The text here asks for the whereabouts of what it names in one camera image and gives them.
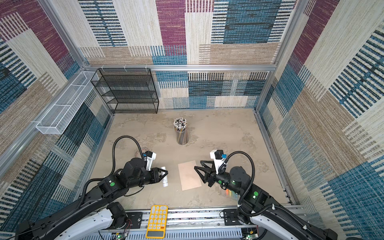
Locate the pack of coloured highlighters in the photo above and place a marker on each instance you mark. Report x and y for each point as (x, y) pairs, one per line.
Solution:
(232, 195)

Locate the aluminium front rail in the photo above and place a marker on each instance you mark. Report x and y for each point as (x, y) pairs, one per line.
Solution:
(189, 218)

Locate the black wire shelf rack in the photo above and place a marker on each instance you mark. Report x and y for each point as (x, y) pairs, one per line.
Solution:
(127, 91)

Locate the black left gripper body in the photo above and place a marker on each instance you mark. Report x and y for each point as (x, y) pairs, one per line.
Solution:
(151, 176)

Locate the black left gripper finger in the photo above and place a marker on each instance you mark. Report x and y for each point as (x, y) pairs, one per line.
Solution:
(158, 179)
(158, 172)

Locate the white glue stick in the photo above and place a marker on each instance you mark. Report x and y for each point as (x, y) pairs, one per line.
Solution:
(165, 179)

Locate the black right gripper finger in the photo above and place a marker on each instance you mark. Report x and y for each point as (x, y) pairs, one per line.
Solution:
(208, 166)
(203, 172)

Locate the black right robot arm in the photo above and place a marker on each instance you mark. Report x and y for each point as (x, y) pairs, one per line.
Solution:
(255, 205)

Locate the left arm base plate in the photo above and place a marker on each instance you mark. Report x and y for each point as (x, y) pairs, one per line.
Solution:
(134, 220)

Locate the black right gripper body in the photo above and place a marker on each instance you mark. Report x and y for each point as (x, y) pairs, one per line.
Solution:
(213, 177)

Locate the white wire mesh basket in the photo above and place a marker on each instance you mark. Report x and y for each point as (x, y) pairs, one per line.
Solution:
(59, 116)

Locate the metal cup of pencils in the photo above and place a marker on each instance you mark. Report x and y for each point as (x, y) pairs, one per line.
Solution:
(180, 125)

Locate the yellow calculator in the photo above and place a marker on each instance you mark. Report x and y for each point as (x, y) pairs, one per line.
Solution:
(157, 223)

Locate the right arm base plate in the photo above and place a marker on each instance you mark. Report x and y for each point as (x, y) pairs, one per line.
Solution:
(233, 217)

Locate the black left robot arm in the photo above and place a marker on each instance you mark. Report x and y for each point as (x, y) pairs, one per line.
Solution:
(96, 209)

